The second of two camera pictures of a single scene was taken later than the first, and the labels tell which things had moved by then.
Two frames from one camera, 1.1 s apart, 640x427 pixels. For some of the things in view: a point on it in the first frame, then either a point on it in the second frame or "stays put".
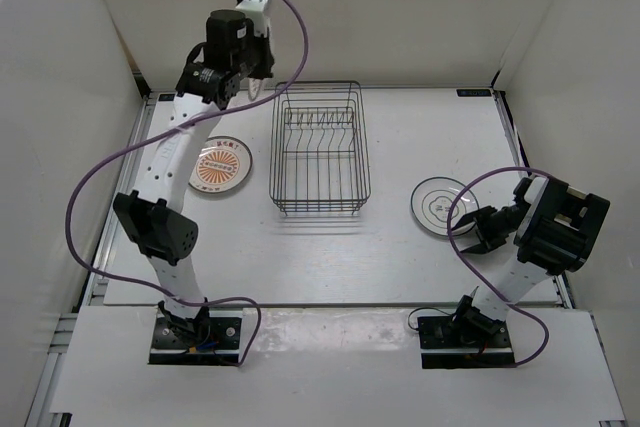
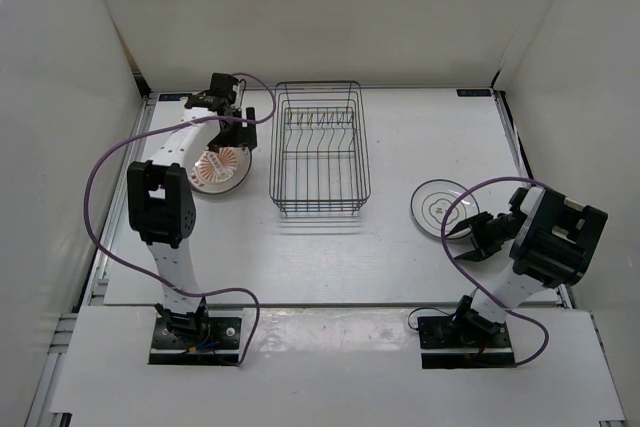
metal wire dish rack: (319, 160) stays put
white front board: (333, 363) stays put
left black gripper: (262, 43) → (245, 137)
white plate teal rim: (431, 200) stays put
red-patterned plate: (223, 165) stays put
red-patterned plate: (254, 87) → (220, 169)
